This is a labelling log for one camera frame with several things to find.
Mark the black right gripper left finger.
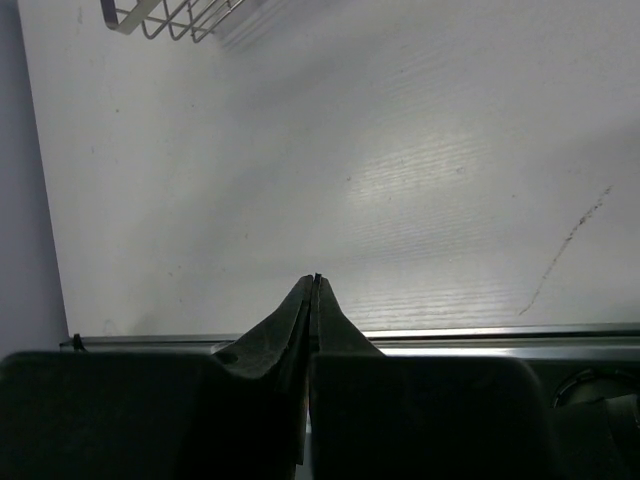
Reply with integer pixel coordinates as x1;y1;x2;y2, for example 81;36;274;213
1;276;313;479

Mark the metal wire dish rack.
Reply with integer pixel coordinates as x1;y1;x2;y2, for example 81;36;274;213
100;0;245;44

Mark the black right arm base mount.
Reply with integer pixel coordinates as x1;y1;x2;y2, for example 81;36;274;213
529;360;639;479

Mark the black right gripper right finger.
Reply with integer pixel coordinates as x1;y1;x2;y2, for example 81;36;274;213
309;276;563;479

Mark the aluminium table edge rail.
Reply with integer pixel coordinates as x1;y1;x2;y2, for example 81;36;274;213
59;318;639;369

